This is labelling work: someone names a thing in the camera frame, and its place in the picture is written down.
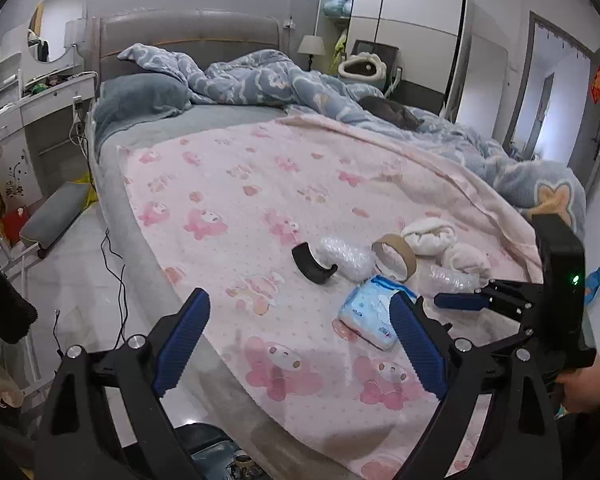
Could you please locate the black curved plastic piece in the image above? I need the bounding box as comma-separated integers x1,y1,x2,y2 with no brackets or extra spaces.
291,241,340,287

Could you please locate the bubble wrap piece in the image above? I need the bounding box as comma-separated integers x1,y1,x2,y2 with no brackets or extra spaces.
316,235,378,282

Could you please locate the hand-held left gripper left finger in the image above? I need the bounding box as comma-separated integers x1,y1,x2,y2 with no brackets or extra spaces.
32,287,212,480

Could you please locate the red container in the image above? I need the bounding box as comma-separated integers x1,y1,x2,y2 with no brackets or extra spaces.
1,207,28,243

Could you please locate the black fuzzy garment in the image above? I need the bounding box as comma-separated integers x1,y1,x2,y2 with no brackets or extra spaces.
0,245,38,346

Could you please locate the white dressing table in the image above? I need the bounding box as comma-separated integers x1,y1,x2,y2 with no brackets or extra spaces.
0,20,98,201

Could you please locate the blue printed duvet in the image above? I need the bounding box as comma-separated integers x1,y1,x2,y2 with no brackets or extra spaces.
117,42,588,236

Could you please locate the white clothes rack base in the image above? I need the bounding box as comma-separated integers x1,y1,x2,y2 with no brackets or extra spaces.
0,242,56,396

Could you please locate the grey upholstered bed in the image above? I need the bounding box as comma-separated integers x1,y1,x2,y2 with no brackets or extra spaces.
82,9,361,480

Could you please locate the dark teal trash bin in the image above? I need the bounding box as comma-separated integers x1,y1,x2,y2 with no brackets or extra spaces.
172,422,267,480

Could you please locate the white paper wad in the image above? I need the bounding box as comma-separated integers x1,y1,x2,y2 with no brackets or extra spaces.
400,216,457,257

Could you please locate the dark furry cloth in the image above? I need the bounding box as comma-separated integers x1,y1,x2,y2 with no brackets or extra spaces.
357,95,426,131

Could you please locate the clear plastic bottle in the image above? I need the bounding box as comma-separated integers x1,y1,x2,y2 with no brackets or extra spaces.
427,264,481,295

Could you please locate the grey pillow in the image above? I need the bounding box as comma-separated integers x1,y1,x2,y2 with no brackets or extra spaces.
94,72,193,136

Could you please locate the white and black wardrobe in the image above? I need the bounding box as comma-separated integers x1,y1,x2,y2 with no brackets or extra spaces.
314,0,473,126

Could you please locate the round wall mirror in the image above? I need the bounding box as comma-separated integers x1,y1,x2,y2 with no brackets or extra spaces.
27,0,88,64

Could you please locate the blue tissue packet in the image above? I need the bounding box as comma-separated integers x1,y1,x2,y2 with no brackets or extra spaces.
336,275,418,352

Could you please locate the person's right hand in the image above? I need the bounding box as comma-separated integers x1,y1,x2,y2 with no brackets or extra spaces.
555,356,600,416

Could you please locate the blue plastic bag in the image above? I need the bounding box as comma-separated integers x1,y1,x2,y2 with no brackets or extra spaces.
582,267,600,308

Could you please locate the grey cushioned stool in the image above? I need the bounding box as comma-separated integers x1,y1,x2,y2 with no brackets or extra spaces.
19,181,92,260

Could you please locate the cardboard tape roll core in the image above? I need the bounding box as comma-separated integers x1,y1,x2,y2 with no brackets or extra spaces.
371,233,417,282

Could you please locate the short black cable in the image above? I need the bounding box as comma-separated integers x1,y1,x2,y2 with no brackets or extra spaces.
53,310,65,358

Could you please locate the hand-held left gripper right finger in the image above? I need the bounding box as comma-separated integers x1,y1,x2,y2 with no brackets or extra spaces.
390,290,563,480

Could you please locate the cream cloth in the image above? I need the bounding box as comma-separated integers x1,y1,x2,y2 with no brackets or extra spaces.
441,242,492,281

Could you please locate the long black cable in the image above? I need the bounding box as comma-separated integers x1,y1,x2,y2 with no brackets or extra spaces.
101,229,129,348

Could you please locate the pink printed blanket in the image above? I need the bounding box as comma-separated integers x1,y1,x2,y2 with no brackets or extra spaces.
117,112,546,480

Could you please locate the bedside lamp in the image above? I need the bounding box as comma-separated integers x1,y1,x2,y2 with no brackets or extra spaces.
297,35,326,72

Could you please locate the white plush pet bed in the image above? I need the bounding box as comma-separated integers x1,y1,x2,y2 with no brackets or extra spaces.
337,51,381,83

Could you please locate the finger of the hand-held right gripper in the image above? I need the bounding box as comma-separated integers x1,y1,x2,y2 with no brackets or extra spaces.
434,280,546,320
472,327,551,361

